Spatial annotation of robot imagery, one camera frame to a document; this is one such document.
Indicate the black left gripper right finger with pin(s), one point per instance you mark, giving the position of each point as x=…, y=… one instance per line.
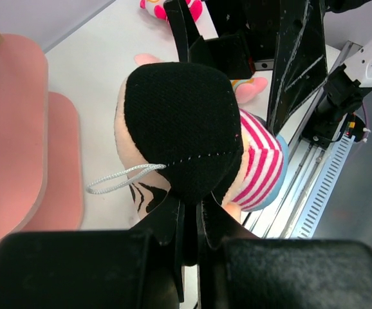
x=238, y=270

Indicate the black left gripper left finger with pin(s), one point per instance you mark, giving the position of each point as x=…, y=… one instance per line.
x=135, y=268

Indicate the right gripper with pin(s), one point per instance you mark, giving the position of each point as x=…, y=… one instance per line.
x=255, y=35

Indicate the black-haired boy doll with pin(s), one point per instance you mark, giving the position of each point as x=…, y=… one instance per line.
x=179, y=130

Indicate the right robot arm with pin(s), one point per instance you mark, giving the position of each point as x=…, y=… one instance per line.
x=343, y=93

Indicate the pink wooden shelf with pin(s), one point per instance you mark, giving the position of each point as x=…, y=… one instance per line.
x=40, y=168

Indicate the white slotted cable duct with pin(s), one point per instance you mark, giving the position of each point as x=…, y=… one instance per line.
x=322, y=188

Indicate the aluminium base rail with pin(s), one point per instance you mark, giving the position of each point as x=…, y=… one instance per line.
x=306, y=160

